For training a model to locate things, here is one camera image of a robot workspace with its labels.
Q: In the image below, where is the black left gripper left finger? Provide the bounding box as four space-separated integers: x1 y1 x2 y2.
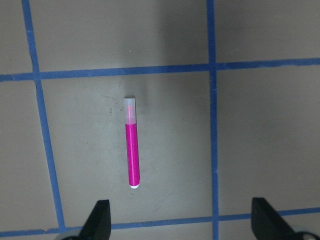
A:
78 200 111 240

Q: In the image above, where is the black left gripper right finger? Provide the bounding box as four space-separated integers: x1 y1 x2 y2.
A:
251 197 299 240

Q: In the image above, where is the pink highlighter pen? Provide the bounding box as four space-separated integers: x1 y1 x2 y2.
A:
124 97 140 189

